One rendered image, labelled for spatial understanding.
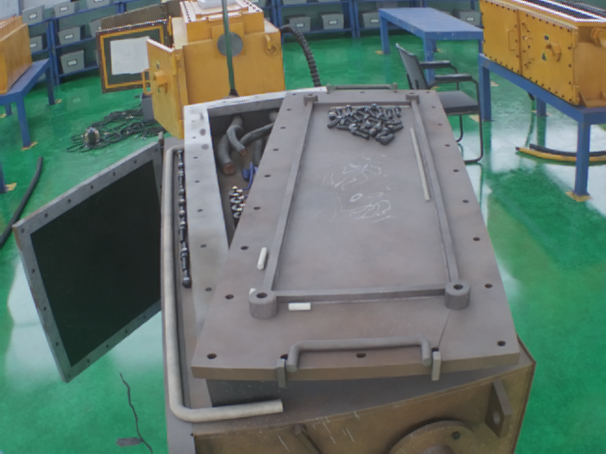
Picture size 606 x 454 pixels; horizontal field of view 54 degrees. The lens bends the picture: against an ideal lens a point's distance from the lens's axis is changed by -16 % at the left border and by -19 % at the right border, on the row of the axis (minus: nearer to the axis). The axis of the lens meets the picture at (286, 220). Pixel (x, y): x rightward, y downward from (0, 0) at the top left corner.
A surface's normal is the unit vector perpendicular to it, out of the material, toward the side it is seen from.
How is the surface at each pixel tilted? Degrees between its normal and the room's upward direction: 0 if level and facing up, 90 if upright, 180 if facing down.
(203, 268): 0
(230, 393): 90
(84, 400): 0
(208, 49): 90
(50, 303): 90
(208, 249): 0
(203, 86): 90
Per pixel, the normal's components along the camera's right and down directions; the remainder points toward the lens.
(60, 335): 0.84, 0.17
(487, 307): -0.09, -0.89
